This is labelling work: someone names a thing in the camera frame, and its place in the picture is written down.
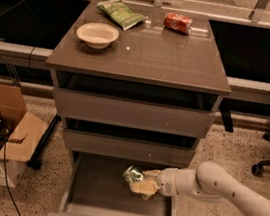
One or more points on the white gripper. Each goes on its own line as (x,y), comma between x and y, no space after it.
(167,181)

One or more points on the green soda can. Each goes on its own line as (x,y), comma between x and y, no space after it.
(133,174)

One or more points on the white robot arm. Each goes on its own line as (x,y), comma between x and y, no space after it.
(208,181)

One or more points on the bottom grey open drawer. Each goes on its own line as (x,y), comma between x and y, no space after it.
(97,188)

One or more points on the grey drawer cabinet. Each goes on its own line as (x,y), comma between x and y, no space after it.
(148,54)

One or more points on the middle grey drawer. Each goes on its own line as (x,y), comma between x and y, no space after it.
(129,143)

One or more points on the top grey drawer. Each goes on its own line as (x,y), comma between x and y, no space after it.
(128,104)

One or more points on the red soda can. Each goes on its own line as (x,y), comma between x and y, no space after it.
(177,22)

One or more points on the black table leg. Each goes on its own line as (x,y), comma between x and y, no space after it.
(35,161)

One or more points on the white paper bowl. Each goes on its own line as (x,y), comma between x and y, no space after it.
(97,35)

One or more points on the open cardboard box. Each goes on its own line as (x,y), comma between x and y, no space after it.
(20,133)

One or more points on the green chip bag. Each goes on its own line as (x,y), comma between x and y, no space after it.
(121,14)

